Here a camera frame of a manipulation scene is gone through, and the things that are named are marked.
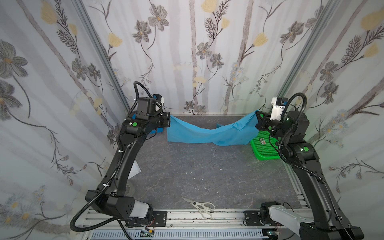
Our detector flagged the teal t-shirt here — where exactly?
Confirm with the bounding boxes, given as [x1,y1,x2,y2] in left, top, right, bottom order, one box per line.
[167,111,259,146]

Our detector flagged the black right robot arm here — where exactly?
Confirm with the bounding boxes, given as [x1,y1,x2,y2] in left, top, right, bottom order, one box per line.
[256,93,364,240]

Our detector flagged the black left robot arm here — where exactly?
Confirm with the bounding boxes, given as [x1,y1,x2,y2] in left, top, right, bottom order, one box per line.
[70,81,171,232]

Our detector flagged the folded blue t-shirt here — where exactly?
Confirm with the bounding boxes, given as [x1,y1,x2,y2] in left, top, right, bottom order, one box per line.
[129,111,161,136]

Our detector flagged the green plastic basket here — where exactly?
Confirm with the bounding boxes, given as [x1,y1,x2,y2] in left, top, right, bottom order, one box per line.
[250,131,280,161]

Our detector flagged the white paper sheet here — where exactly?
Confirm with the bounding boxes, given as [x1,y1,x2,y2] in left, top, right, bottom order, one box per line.
[129,161,141,179]

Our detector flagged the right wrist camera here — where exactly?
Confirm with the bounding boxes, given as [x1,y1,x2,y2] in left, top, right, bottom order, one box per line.
[270,97,288,121]

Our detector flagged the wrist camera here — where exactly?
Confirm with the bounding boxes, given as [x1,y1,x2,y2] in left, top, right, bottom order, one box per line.
[153,94,165,106]
[270,97,288,121]

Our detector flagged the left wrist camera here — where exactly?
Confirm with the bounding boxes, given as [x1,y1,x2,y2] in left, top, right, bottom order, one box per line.
[153,94,165,106]

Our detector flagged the black rail bracket right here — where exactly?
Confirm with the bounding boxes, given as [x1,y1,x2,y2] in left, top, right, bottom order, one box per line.
[243,210,263,227]

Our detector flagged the black rail bracket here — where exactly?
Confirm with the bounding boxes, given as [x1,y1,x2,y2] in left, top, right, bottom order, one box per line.
[243,210,263,227]
[148,211,168,228]

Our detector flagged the black rail bracket left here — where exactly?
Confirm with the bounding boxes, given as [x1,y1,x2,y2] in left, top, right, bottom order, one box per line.
[148,211,168,228]

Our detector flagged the white handled scissors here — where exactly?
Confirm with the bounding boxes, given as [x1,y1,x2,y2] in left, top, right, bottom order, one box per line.
[182,197,216,220]

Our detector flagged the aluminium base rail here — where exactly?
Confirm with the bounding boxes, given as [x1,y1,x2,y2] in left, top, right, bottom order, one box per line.
[82,210,299,240]

